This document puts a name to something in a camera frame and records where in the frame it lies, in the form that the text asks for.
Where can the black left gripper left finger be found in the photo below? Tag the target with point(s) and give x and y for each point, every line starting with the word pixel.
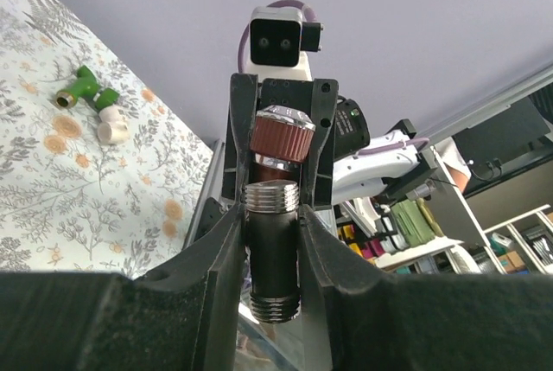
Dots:
pixel 181 315

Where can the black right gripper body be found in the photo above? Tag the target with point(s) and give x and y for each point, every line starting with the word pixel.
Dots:
pixel 317 98

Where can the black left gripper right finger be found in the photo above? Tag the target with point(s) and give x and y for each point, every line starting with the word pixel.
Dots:
pixel 357 317

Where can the brown water faucet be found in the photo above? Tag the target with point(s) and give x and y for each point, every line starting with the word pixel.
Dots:
pixel 280 142

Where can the chrome threaded pipe nipple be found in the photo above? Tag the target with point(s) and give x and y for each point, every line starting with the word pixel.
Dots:
pixel 272 250

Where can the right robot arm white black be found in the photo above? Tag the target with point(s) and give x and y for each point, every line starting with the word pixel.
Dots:
pixel 390 167

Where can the green water faucet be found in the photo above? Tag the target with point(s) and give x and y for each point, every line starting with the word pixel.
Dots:
pixel 87 87

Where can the white pipe fitting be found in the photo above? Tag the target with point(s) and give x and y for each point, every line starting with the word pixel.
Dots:
pixel 114 127

